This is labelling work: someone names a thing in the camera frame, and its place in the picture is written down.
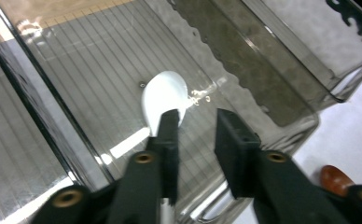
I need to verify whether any white ceramic spoon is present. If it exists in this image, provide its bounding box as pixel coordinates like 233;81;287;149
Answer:
141;70;189;224

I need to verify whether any smoky clear plastic bin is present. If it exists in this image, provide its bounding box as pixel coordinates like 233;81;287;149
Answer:
241;0;362;104
0;0;322;224
0;18;115;224

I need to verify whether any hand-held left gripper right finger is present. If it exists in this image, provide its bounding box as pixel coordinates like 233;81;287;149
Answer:
215;107;264;200

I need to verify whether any brown wooden spoon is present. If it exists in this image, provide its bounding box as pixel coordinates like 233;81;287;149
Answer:
319;164;355;199

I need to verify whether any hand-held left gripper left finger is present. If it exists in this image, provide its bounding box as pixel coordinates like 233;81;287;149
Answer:
155;108;181;206

